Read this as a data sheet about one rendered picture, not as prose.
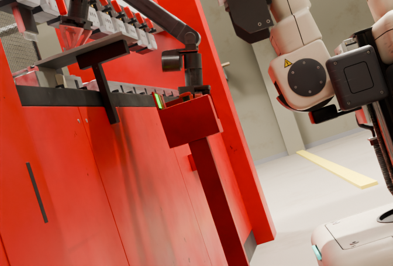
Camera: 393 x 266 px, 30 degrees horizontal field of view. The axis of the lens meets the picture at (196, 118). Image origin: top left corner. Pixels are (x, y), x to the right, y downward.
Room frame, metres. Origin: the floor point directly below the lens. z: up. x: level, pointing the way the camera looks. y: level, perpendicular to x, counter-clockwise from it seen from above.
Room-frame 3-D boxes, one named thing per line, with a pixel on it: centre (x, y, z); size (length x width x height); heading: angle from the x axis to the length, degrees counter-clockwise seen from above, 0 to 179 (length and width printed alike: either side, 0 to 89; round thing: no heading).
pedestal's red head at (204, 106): (2.29, 0.02, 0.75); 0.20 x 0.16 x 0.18; 175
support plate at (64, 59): (2.06, 0.23, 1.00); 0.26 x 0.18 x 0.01; 81
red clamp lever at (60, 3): (2.22, 0.29, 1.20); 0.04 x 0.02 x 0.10; 81
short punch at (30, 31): (2.08, 0.38, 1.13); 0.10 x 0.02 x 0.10; 171
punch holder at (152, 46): (3.64, 0.13, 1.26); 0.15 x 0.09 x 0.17; 171
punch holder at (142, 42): (3.44, 0.16, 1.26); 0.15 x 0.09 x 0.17; 171
